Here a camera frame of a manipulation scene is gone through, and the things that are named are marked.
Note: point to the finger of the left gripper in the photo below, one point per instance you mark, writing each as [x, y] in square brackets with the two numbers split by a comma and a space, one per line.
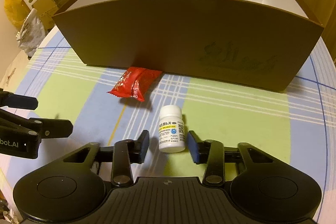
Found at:
[52, 128]
[12, 100]

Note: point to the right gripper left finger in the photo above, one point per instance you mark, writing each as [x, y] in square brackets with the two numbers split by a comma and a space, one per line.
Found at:
[125, 153]

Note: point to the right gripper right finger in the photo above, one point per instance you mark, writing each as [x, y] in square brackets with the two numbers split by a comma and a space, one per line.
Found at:
[210, 153]

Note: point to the white medicine bottle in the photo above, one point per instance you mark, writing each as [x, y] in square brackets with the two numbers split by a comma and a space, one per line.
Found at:
[171, 130]

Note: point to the red snack packet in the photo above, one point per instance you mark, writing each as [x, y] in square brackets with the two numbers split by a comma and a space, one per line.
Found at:
[134, 83]

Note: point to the yellow plastic bag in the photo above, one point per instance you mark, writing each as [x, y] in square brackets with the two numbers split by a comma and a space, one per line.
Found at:
[16, 12]

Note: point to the checkered tablecloth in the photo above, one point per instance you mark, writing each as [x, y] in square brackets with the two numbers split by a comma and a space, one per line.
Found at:
[296, 126]

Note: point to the brown cardboard storage box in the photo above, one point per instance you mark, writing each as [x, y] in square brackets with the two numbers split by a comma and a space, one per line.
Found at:
[259, 43]

